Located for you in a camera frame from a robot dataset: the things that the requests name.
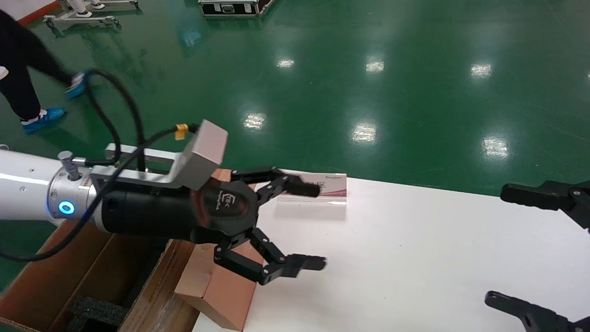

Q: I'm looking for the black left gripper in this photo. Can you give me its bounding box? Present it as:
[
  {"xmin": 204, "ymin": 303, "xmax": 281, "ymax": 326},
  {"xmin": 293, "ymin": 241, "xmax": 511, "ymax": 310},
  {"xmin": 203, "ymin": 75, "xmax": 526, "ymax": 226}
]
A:
[{"xmin": 94, "ymin": 178, "xmax": 327, "ymax": 285}]

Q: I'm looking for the large open cardboard box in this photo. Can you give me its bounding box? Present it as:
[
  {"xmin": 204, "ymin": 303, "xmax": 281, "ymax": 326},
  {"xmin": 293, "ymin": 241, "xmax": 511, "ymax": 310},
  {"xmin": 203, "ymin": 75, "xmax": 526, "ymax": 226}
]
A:
[{"xmin": 0, "ymin": 219, "xmax": 203, "ymax": 332}]

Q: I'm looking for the person in black trousers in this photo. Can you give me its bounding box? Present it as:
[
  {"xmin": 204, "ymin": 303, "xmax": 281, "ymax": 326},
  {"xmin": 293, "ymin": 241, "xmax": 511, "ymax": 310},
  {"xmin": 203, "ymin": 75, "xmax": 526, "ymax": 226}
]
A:
[{"xmin": 0, "ymin": 9, "xmax": 88, "ymax": 135}]

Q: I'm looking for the black aluminium flight case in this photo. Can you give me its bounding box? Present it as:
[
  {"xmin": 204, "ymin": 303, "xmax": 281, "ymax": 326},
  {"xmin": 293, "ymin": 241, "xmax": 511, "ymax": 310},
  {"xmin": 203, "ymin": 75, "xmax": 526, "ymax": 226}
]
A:
[{"xmin": 198, "ymin": 0, "xmax": 277, "ymax": 18}]

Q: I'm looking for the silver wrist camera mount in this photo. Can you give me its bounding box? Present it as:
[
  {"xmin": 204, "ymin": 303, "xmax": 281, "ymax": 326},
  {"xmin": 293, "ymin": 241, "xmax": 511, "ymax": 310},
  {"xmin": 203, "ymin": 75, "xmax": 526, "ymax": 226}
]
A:
[{"xmin": 90, "ymin": 120, "xmax": 229, "ymax": 192}]

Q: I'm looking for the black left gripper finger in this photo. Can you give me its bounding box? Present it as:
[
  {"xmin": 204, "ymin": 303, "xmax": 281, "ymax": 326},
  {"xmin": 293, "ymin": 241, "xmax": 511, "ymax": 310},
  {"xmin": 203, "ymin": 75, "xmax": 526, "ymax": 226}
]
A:
[{"xmin": 230, "ymin": 166, "xmax": 321, "ymax": 206}]

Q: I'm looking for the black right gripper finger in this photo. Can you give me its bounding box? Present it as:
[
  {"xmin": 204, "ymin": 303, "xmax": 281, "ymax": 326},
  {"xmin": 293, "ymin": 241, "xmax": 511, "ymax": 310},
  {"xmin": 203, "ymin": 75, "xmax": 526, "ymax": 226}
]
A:
[
  {"xmin": 484, "ymin": 290, "xmax": 590, "ymax": 332},
  {"xmin": 500, "ymin": 180, "xmax": 590, "ymax": 230}
]

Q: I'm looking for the black foam insert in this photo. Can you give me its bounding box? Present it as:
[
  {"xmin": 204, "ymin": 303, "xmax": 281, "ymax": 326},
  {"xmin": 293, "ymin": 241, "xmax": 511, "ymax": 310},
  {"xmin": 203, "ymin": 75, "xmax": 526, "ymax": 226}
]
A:
[{"xmin": 69, "ymin": 295, "xmax": 130, "ymax": 332}]

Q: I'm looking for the small cardboard box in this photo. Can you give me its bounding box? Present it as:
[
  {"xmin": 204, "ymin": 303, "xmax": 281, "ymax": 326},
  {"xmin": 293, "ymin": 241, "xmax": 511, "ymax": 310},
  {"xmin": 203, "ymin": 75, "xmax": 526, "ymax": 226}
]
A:
[{"xmin": 174, "ymin": 240, "xmax": 258, "ymax": 332}]

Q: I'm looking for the white wheeled stand base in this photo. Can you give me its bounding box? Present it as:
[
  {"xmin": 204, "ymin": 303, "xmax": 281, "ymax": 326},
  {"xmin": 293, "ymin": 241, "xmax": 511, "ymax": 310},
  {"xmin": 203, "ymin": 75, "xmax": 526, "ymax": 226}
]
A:
[
  {"xmin": 60, "ymin": 0, "xmax": 139, "ymax": 12},
  {"xmin": 44, "ymin": 14, "xmax": 122, "ymax": 33}
]

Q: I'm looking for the acrylic sign with red stripe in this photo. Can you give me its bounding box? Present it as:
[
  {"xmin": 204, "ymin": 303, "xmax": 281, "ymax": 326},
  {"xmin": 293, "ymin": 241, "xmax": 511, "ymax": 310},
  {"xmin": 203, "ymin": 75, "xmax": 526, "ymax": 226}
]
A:
[{"xmin": 276, "ymin": 172, "xmax": 347, "ymax": 206}]

